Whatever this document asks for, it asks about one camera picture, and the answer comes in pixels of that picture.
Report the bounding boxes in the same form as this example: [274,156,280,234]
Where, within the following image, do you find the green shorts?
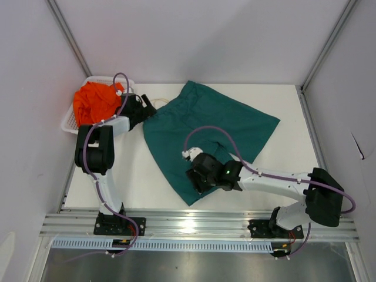
[143,81,280,206]

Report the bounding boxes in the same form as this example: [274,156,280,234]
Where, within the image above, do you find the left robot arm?
[75,93,156,235]

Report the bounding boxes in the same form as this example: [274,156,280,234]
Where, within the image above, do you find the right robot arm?
[182,147,344,237]

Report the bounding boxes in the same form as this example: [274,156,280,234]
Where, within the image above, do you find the orange shorts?
[73,82,122,127]

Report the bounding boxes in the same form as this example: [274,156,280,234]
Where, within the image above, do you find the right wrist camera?
[182,147,203,162]

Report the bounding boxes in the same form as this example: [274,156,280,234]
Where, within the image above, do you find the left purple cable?
[66,72,139,262]

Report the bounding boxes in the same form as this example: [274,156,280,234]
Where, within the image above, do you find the aluminium mounting rail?
[39,209,360,242]

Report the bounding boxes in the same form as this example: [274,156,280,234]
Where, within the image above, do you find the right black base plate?
[247,207,304,239]

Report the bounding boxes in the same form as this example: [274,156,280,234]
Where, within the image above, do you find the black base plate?
[247,207,304,239]
[93,212,136,236]

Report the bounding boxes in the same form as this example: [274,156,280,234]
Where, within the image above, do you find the white slotted cable duct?
[51,237,291,253]

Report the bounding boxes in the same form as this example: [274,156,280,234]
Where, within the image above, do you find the right table edge rail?
[296,85,338,181]

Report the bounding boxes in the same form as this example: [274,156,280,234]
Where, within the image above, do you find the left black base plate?
[93,212,136,236]

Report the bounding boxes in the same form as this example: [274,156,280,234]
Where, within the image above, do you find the left aluminium frame post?
[45,0,92,77]

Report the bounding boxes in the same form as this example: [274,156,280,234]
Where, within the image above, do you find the aluminium frame post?
[300,0,360,93]
[45,0,92,77]

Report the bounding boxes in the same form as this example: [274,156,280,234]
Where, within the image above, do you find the right aluminium frame post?
[300,0,360,93]

